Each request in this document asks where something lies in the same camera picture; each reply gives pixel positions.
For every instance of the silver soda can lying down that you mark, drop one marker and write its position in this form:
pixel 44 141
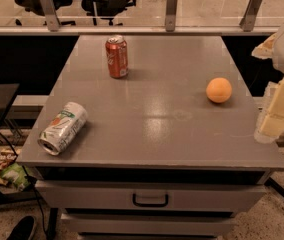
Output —
pixel 61 131

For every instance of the right metal railing bracket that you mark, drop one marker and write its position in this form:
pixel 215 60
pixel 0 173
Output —
pixel 247 23

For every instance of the metal railing bracket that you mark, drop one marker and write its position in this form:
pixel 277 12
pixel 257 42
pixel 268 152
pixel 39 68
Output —
pixel 170 15
pixel 51 18
pixel 247 23

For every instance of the orange fruit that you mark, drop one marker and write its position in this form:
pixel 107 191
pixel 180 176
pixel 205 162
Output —
pixel 219 90

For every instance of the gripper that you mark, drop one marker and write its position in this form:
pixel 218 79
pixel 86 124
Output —
pixel 272 124

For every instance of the upright red soda can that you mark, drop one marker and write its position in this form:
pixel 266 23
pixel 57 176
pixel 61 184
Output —
pixel 117 57

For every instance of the grey drawer cabinet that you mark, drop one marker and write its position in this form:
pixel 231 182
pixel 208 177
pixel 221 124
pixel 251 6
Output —
pixel 152 133

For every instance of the black office chair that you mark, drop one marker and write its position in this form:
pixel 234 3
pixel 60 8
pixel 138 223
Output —
pixel 78 0

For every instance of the black drawer handle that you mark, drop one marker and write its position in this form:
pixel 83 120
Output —
pixel 150 201

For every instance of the middle metal railing bracket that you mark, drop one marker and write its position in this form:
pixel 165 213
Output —
pixel 170 15

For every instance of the brown snack bag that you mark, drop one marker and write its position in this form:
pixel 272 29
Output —
pixel 7 157

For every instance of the green snack bag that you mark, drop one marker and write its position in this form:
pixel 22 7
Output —
pixel 19 176

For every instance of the left metal railing bracket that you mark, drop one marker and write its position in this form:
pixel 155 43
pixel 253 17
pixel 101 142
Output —
pixel 51 18

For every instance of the black shoe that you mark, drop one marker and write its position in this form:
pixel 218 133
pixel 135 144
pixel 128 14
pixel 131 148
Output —
pixel 24 229

